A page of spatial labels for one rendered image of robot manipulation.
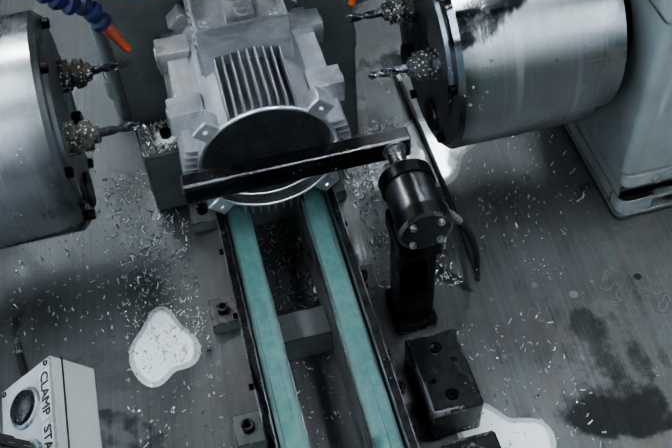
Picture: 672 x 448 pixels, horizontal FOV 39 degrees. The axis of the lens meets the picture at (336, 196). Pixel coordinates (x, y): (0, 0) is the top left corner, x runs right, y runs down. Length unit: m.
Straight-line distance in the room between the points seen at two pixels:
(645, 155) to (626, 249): 0.13
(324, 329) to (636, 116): 0.44
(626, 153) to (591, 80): 0.16
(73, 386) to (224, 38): 0.40
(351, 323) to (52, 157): 0.36
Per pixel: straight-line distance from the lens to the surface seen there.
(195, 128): 1.01
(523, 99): 1.08
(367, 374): 1.01
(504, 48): 1.04
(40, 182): 1.01
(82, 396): 0.88
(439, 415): 1.06
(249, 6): 1.07
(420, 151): 1.35
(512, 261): 1.24
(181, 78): 1.10
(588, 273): 1.25
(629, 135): 1.21
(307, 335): 1.12
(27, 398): 0.87
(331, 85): 1.05
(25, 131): 1.00
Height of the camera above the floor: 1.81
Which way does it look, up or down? 51 degrees down
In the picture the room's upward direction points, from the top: 4 degrees counter-clockwise
